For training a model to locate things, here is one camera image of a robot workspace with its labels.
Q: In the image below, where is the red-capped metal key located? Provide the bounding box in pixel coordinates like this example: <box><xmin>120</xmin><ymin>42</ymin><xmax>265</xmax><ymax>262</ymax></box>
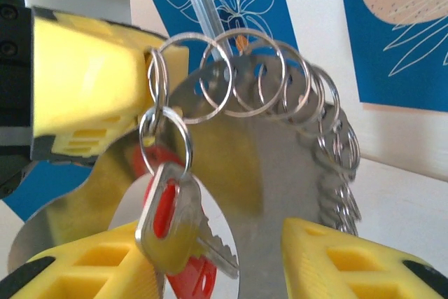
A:
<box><xmin>134</xmin><ymin>151</ymin><xmax>242</xmax><ymax>293</ymax></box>

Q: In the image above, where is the silver split ring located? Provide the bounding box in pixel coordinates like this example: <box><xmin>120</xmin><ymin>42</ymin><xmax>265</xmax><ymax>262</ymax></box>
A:
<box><xmin>159</xmin><ymin>32</ymin><xmax>235</xmax><ymax>125</ymax></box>
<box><xmin>198</xmin><ymin>28</ymin><xmax>288</xmax><ymax>118</ymax></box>
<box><xmin>147</xmin><ymin>48</ymin><xmax>169</xmax><ymax>113</ymax></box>
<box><xmin>139</xmin><ymin>105</ymin><xmax>194</xmax><ymax>178</ymax></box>

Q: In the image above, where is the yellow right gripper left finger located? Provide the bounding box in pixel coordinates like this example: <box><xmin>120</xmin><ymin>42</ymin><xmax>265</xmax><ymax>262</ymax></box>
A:
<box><xmin>0</xmin><ymin>220</ymin><xmax>166</xmax><ymax>299</ymax></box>

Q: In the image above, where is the silver beaded bracelet chain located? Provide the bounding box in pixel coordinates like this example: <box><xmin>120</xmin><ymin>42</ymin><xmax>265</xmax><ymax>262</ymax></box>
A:
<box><xmin>6</xmin><ymin>29</ymin><xmax>362</xmax><ymax>299</ymax></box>

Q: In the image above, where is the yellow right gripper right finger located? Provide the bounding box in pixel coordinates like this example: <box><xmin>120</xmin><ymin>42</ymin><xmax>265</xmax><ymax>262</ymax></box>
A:
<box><xmin>281</xmin><ymin>217</ymin><xmax>448</xmax><ymax>299</ymax></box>

